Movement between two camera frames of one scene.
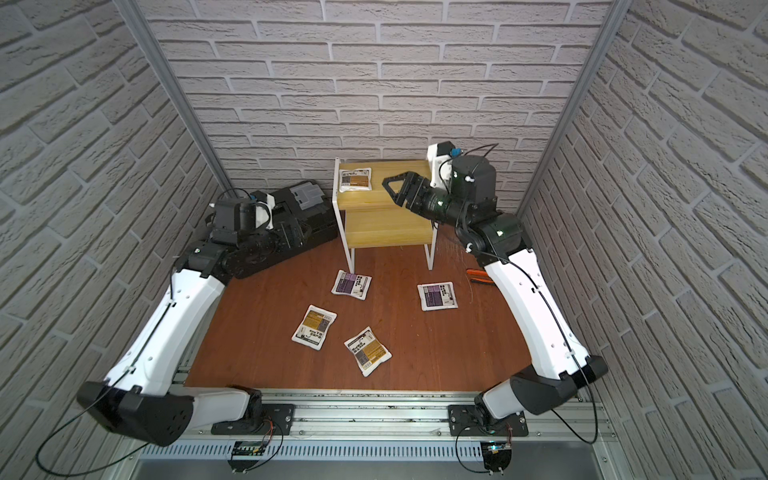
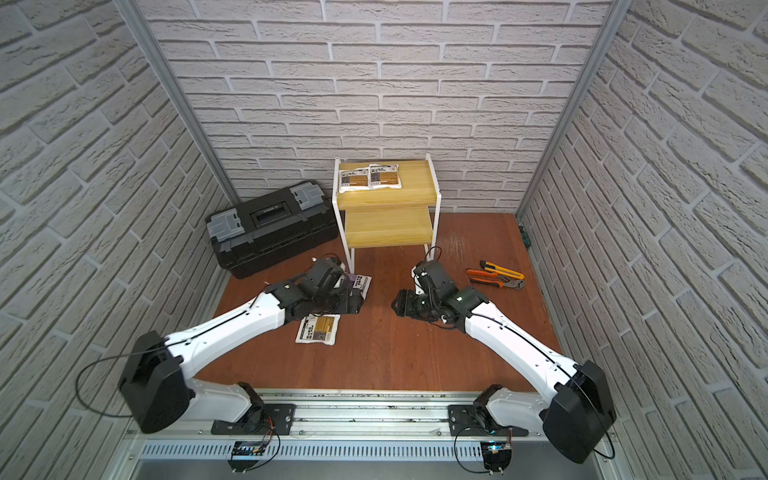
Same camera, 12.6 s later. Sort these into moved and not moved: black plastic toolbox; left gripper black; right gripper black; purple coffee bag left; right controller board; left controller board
Moved: right gripper black; left gripper black
Not moved: left controller board; purple coffee bag left; right controller board; black plastic toolbox
